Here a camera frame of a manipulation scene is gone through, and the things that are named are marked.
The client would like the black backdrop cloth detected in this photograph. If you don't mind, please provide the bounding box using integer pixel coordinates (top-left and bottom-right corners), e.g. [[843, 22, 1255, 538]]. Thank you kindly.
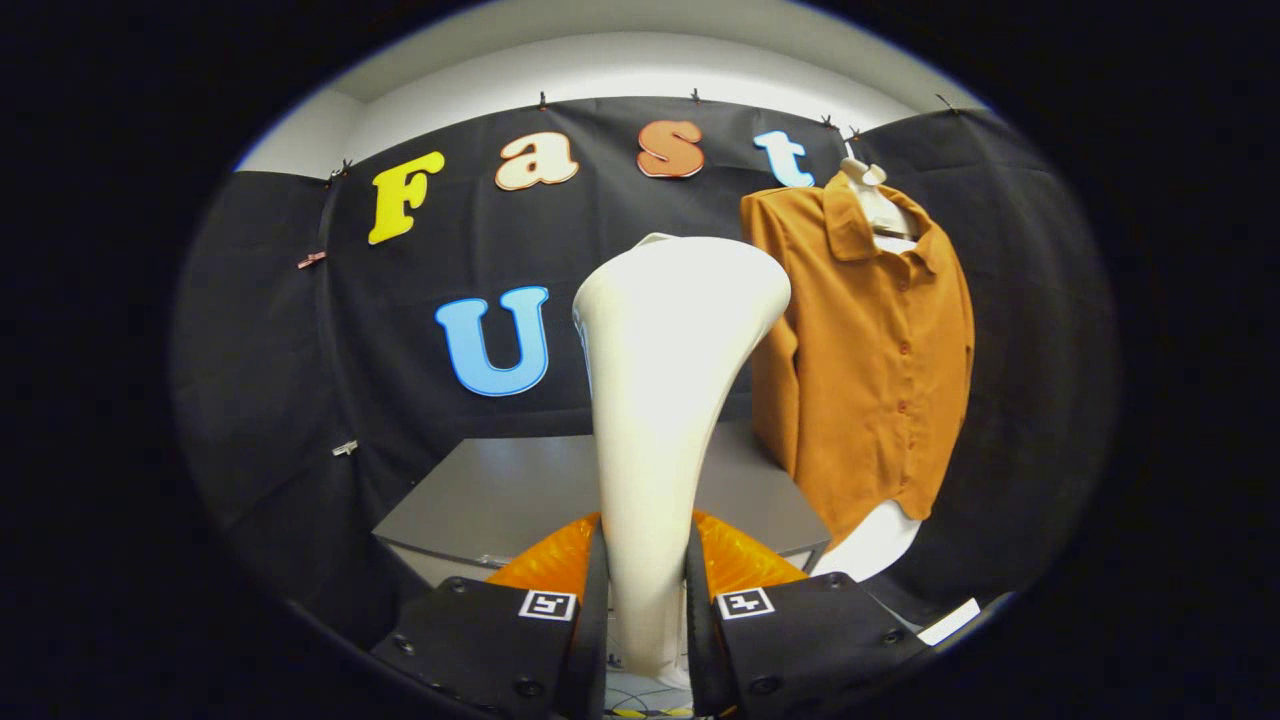
[[170, 97, 1116, 641]]

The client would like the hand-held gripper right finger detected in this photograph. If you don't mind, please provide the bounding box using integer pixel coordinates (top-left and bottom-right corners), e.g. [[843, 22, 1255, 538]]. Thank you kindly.
[[685, 510, 931, 720]]

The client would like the orange button shirt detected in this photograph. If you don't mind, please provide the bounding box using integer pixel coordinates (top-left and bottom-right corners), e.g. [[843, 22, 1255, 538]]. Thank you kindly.
[[740, 170, 976, 551]]

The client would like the white garment board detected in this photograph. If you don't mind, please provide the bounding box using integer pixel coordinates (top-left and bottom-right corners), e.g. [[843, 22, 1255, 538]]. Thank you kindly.
[[810, 498, 923, 583]]

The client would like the white garment steamer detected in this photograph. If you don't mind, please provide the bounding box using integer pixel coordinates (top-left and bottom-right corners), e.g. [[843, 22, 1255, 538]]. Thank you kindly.
[[572, 233, 792, 691]]

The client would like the grey cabinet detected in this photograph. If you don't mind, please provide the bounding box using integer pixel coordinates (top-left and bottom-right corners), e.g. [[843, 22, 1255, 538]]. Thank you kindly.
[[372, 420, 831, 601]]

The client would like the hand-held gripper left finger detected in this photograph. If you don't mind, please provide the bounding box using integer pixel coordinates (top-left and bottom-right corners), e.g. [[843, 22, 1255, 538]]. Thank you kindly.
[[370, 512, 611, 720]]

